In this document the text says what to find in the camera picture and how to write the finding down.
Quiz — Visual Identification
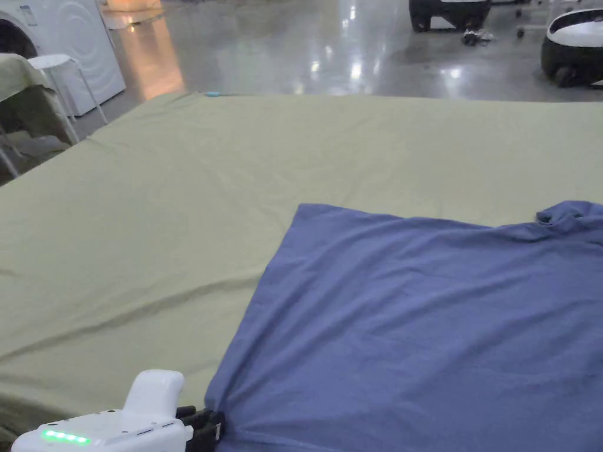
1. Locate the white stool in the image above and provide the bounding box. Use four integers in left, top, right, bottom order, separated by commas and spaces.
27, 54, 108, 126

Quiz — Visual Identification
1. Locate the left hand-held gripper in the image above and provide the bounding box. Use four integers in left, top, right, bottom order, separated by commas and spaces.
10, 369, 227, 452

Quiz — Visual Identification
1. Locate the bed with pale green sheet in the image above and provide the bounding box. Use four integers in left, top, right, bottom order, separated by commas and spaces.
0, 91, 603, 452

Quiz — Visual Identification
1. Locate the white washing machine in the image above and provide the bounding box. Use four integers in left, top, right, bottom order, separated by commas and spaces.
0, 0, 127, 118

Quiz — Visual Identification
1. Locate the black and white robot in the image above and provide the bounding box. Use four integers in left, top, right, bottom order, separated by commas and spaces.
408, 0, 493, 34
540, 8, 603, 89

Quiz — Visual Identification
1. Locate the table with pale green sheet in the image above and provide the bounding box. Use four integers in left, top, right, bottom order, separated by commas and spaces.
0, 53, 81, 181

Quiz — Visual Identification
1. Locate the blue shirt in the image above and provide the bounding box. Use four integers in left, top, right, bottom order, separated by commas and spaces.
204, 200, 603, 452

